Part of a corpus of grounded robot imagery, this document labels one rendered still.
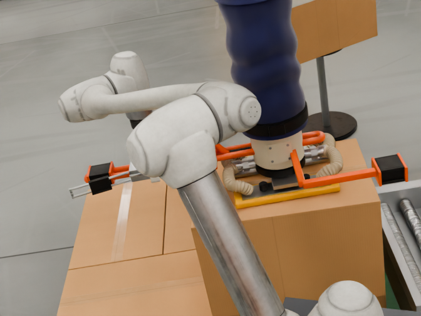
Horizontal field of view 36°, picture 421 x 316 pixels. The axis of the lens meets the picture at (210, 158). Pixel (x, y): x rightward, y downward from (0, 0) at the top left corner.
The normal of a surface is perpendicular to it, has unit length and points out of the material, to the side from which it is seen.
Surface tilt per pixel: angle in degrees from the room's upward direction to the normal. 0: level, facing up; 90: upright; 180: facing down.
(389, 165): 0
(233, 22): 103
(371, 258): 90
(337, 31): 90
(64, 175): 0
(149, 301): 0
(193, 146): 66
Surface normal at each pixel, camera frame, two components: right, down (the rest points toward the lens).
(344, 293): -0.06, -0.86
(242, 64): -0.51, 0.74
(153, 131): -0.11, -0.40
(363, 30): 0.41, 0.40
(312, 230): 0.00, 0.51
